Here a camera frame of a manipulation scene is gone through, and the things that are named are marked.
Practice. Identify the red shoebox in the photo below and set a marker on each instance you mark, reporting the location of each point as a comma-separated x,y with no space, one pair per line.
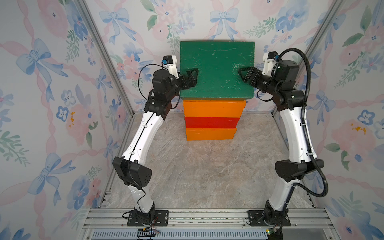
211,122

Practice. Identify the right connector board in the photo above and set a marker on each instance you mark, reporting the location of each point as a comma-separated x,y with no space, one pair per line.
274,234

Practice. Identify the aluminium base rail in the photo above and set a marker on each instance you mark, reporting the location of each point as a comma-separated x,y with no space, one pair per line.
207,224

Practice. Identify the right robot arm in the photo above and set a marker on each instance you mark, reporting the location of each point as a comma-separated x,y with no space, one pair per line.
302,159

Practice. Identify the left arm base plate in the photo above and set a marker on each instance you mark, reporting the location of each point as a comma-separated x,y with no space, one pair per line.
155,218

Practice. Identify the green shoebox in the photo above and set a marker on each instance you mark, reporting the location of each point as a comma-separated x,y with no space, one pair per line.
218,63

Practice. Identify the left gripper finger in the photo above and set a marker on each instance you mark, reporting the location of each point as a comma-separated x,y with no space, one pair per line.
190,74
187,83

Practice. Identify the corner aluminium post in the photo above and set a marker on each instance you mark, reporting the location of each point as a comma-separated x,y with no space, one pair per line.
319,40
91,25

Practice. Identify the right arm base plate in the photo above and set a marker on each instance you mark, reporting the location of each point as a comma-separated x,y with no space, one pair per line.
258,218

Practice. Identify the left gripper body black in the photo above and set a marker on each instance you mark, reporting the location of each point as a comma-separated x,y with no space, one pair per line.
176,87

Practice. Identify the orange shoebox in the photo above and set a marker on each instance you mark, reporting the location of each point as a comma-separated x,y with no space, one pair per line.
217,109
196,134

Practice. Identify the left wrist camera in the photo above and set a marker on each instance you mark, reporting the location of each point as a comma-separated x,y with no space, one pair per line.
170,63

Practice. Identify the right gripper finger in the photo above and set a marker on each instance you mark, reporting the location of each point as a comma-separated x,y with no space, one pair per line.
247,72
252,80

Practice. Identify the left corner aluminium post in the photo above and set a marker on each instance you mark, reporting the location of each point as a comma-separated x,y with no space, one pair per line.
91,25

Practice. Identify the right corner aluminium post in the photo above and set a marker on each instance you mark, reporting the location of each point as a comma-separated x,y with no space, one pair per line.
319,40

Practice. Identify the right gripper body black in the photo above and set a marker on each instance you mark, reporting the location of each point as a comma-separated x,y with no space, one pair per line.
267,85

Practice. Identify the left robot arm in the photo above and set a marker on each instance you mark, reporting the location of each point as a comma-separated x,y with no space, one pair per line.
130,167

